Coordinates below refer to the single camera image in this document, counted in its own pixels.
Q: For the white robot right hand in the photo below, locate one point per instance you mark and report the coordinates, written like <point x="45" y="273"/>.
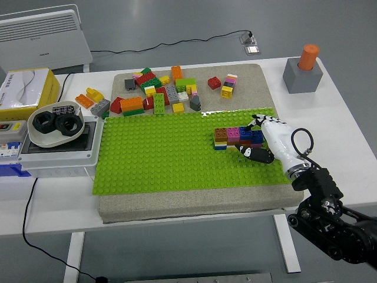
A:
<point x="278" y="141"/>

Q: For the blue square toy brick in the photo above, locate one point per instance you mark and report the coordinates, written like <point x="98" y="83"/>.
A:
<point x="257" y="137"/>
<point x="245" y="134"/>

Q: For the red square toy brick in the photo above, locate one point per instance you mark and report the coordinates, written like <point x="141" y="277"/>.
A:
<point x="214" y="82"/>
<point x="246" y="142"/>

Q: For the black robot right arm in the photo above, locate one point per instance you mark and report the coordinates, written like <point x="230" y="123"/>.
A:
<point x="321" y="182"/>

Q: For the pink flat toy brick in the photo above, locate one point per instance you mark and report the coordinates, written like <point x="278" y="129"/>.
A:
<point x="256" y="145"/>

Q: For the orange flat toy brick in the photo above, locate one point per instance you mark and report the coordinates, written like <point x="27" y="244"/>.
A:
<point x="84" y="100"/>
<point x="232" y="143"/>

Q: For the magenta square toy brick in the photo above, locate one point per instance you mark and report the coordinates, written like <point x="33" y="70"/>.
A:
<point x="233" y="133"/>

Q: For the yellow flat toy brick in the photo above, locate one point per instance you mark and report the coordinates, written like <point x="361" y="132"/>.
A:
<point x="232" y="148"/>

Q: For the brown square toy brick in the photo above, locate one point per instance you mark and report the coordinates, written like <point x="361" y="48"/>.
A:
<point x="221" y="134"/>

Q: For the blue flat toy brick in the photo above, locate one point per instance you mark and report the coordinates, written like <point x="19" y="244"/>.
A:
<point x="220" y="147"/>

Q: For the yellow square toy brick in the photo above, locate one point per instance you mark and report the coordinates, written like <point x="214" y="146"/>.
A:
<point x="164" y="80"/>
<point x="178" y="108"/>
<point x="226" y="92"/>

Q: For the black toy brick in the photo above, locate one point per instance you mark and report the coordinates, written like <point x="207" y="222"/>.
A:
<point x="228" y="85"/>

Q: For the white small toy brick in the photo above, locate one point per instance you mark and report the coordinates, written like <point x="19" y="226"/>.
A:
<point x="232" y="75"/>

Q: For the dark grey sloped brick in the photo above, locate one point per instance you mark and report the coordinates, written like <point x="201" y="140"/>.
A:
<point x="195" y="103"/>

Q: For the yellow small toy brick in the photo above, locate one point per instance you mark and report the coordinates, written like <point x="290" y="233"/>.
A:
<point x="192" y="88"/>
<point x="138" y="73"/>

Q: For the white square toy brick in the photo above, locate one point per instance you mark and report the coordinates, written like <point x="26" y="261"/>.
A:
<point x="183" y="96"/>

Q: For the lime long toy brick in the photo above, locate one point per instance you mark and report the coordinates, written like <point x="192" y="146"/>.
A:
<point x="185" y="82"/>

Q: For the light grey long toy brick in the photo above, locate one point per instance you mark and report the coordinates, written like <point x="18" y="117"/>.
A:
<point x="171" y="94"/>

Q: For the green studded baseplate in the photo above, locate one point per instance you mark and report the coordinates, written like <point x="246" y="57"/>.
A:
<point x="162" y="153"/>

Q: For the lime flat long brick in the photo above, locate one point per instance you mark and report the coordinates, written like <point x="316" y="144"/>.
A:
<point x="159" y="103"/>

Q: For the yellow white toy brick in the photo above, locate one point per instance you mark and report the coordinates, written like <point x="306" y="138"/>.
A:
<point x="150" y="91"/>

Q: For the dark green long brick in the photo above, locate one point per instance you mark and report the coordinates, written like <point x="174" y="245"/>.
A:
<point x="148" y="85"/>

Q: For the red long toy brick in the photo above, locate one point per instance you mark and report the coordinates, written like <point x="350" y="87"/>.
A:
<point x="145" y="78"/>

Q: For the dark green flat brick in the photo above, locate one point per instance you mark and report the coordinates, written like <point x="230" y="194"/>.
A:
<point x="134" y="112"/>

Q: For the dark green small brick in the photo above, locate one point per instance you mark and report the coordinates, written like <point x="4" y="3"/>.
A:
<point x="105" y="115"/>
<point x="145" y="70"/>

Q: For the orange long toy brick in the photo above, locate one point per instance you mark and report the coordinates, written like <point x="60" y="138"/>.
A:
<point x="131" y="104"/>

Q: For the dark grey toy brick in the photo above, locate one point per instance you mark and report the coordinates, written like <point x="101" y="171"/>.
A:
<point x="129" y="84"/>

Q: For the red sloped toy brick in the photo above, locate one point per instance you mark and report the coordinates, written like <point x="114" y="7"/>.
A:
<point x="115" y="105"/>

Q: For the yellow curved toy brick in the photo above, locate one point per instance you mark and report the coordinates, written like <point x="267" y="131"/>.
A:
<point x="94" y="95"/>

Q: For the grey block holder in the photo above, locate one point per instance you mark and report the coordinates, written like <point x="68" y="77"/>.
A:
<point x="300" y="79"/>

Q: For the orange cylinder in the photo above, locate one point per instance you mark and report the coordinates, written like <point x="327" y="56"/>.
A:
<point x="307" y="56"/>

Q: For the metal floor plate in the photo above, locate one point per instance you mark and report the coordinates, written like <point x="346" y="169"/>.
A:
<point x="252" y="49"/>

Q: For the white table leg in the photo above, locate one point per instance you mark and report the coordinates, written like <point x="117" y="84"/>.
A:
<point x="73" y="256"/>
<point x="287" y="244"/>

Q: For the grey-brown mat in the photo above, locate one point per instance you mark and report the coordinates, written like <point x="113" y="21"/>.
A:
<point x="191" y="203"/>

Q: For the metal floor socket with plug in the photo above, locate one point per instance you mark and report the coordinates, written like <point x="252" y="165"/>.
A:
<point x="248" y="38"/>

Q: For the small dark electronic component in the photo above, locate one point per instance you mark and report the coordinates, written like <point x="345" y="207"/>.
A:
<point x="62" y="110"/>

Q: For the large black hex nut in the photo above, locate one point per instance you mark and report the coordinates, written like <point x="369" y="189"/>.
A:
<point x="59" y="125"/>
<point x="51" y="126"/>

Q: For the grey electrical junction box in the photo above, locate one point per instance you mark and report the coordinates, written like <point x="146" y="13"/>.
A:
<point x="59" y="160"/>

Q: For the white plastic bowl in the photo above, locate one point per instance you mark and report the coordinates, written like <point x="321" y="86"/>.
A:
<point x="44" y="141"/>

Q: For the white panel heater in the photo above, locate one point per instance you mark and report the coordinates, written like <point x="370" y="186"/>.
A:
<point x="44" y="38"/>

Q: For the grey push-button box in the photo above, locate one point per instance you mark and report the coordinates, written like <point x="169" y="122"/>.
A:
<point x="13" y="132"/>

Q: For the yellow tissue box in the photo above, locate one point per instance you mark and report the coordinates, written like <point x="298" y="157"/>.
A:
<point x="17" y="88"/>

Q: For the blue plastic bin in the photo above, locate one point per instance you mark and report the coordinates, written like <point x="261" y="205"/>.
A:
<point x="11" y="170"/>

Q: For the white blue circuit breaker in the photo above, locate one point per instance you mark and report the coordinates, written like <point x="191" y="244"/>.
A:
<point x="10" y="149"/>

